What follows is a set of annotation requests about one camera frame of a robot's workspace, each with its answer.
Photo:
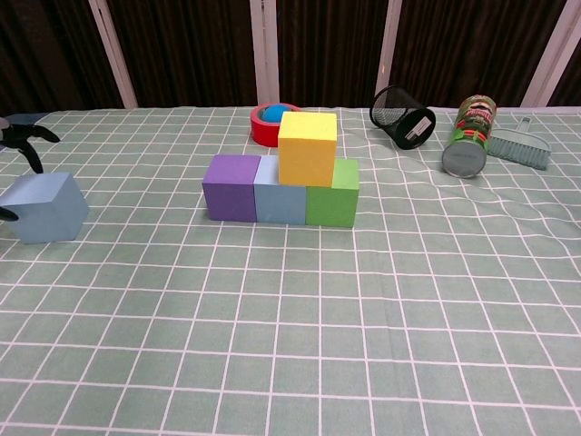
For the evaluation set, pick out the light blue cube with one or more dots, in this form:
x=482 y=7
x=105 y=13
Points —
x=45 y=213
x=279 y=204

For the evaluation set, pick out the blue ball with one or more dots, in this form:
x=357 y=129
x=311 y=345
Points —
x=272 y=114

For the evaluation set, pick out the yellow cube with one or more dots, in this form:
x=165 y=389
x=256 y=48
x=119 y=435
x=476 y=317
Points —
x=304 y=159

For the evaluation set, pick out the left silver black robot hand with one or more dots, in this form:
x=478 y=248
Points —
x=18 y=131

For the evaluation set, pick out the white frame post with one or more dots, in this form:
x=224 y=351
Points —
x=264 y=45
x=551 y=50
x=113 y=54
x=389 y=45

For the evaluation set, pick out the dark pleated curtain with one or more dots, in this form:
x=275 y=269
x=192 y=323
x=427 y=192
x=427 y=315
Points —
x=190 y=45

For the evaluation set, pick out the pale blue hand brush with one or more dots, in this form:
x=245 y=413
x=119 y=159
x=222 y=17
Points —
x=522 y=150

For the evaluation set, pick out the red tape roll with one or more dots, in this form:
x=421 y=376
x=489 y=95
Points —
x=263 y=131

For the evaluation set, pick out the black mesh pen cup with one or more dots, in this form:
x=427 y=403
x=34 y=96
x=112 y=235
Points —
x=408 y=127

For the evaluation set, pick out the green chips can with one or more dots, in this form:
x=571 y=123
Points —
x=467 y=136

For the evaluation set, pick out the purple cube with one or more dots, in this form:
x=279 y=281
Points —
x=229 y=200

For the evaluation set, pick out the green cube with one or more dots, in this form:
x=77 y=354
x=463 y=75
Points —
x=331 y=204

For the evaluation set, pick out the green checkered tablecloth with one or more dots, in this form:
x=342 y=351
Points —
x=290 y=363

